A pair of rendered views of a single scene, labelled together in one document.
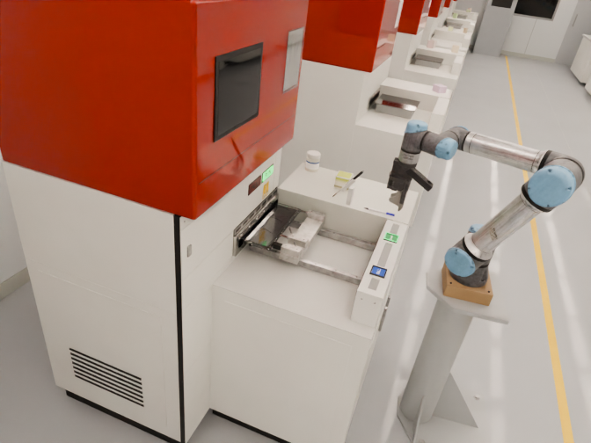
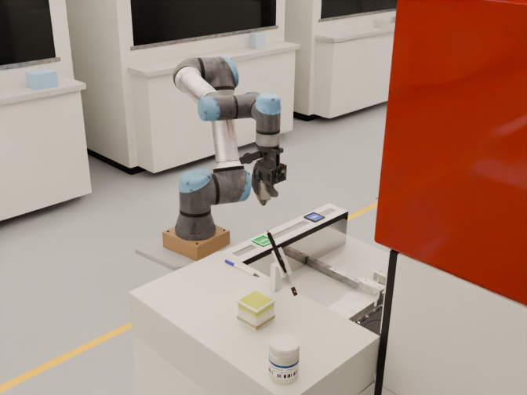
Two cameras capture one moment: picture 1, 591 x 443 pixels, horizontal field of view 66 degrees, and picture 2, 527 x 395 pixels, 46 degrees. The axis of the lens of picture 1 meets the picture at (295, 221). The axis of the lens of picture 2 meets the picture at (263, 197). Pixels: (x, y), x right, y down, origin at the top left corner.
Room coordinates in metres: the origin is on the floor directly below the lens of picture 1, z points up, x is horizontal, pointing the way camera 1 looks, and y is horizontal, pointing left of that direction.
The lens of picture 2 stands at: (3.22, 0.44, 1.94)
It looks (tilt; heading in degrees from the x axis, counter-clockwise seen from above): 24 degrees down; 208
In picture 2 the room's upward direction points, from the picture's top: 1 degrees clockwise
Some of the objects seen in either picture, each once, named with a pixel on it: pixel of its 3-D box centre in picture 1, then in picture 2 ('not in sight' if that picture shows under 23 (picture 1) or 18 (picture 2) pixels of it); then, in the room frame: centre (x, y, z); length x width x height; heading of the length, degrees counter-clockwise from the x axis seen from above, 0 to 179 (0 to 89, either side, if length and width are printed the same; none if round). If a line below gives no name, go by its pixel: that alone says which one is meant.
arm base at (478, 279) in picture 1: (471, 265); (194, 219); (1.53, -0.73, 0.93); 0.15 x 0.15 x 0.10
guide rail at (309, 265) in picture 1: (304, 263); (366, 288); (1.53, -0.06, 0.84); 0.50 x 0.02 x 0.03; 73
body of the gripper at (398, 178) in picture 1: (402, 175); (269, 163); (1.62, -0.38, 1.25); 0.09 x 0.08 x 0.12; 73
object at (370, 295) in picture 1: (382, 267); (288, 247); (1.49, -0.37, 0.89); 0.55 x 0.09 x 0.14; 163
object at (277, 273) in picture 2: (347, 190); (280, 271); (1.86, -0.22, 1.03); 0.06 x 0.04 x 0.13; 73
